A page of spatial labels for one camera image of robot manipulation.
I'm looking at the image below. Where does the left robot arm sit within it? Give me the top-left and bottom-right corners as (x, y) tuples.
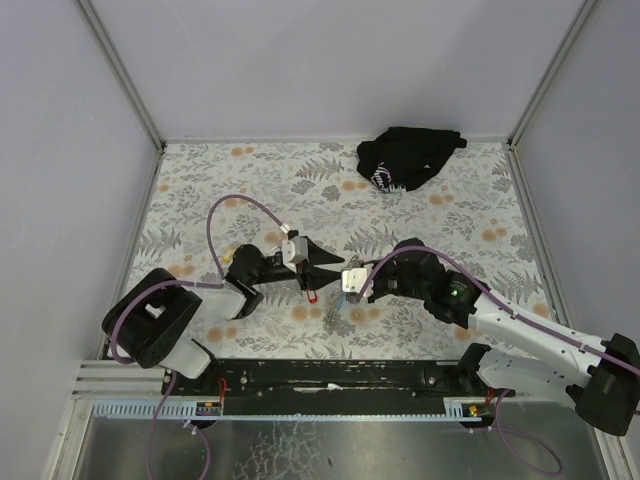
(102, 231), (345, 380)

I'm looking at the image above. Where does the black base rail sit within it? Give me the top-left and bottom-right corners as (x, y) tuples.
(171, 359), (499, 408)

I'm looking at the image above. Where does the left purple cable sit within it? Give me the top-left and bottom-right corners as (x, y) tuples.
(107, 194), (289, 480)

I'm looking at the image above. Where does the red key tag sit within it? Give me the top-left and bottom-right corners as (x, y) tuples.
(307, 290), (318, 304)

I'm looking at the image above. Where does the floral table mat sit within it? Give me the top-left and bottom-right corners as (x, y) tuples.
(127, 141), (556, 360)

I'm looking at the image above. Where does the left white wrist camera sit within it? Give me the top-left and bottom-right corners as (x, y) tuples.
(281, 230), (308, 268)

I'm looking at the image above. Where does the white cable duct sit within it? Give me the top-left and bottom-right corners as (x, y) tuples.
(92, 399), (493, 424)

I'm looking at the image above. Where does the grey keyring with blue handle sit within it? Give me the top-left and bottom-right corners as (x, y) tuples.
(325, 254), (363, 324)

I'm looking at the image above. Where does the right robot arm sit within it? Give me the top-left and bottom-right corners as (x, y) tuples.
(341, 238), (639, 437)

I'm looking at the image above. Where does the black cloth bag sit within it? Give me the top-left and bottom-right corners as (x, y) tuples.
(356, 127), (468, 193)

